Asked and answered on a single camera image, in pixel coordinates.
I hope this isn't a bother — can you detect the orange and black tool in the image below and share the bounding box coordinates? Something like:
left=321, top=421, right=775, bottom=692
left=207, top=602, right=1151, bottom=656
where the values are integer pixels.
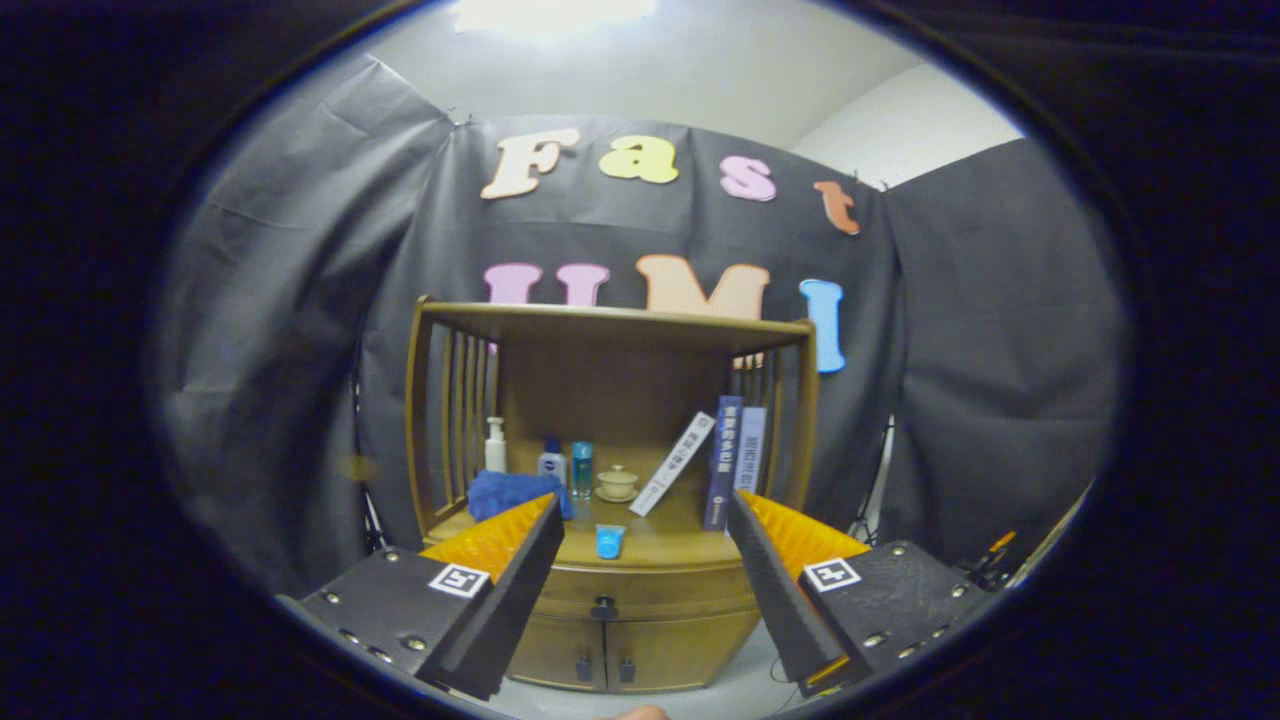
left=965, top=530, right=1021, bottom=586

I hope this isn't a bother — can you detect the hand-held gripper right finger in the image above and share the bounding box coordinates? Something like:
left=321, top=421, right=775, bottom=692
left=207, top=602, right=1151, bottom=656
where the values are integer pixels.
left=725, top=488, right=993, bottom=699

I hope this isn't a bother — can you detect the lavender book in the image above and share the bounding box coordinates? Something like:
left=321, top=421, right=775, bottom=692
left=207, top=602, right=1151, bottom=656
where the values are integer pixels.
left=733, top=406, right=768, bottom=496

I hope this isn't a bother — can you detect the ceiling light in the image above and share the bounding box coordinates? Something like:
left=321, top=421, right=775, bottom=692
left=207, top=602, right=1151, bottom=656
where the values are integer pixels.
left=450, top=0, right=661, bottom=36

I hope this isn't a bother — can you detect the wooden cabinet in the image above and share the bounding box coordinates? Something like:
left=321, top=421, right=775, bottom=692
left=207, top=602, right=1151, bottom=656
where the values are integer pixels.
left=405, top=295, right=821, bottom=694

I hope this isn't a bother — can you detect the blue rolled towel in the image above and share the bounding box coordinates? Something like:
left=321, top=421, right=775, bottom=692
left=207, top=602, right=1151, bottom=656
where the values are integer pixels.
left=467, top=470, right=573, bottom=521

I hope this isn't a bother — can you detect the wooden cabinet door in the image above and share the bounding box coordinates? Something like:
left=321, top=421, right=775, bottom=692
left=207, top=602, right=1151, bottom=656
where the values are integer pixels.
left=505, top=612, right=611, bottom=691
left=603, top=608, right=761, bottom=691

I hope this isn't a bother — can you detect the wooden drawer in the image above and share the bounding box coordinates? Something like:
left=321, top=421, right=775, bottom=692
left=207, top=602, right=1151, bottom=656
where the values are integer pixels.
left=535, top=560, right=761, bottom=623

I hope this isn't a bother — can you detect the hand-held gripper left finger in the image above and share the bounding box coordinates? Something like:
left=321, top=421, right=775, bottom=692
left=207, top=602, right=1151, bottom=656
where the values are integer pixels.
left=296, top=490, right=567, bottom=703

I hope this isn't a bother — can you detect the wooden countertop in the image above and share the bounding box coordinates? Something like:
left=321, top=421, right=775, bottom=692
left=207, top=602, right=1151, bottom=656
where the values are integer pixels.
left=428, top=500, right=751, bottom=571

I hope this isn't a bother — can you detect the dark blue book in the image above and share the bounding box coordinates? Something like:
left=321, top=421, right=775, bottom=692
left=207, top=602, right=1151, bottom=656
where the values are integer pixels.
left=703, top=395, right=745, bottom=532

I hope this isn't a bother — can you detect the white book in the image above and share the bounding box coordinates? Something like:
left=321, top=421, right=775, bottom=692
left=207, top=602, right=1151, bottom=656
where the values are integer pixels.
left=629, top=411, right=717, bottom=518

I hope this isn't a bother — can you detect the black light stand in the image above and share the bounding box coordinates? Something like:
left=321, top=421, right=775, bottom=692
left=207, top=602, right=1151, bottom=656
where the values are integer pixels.
left=848, top=415, right=896, bottom=546

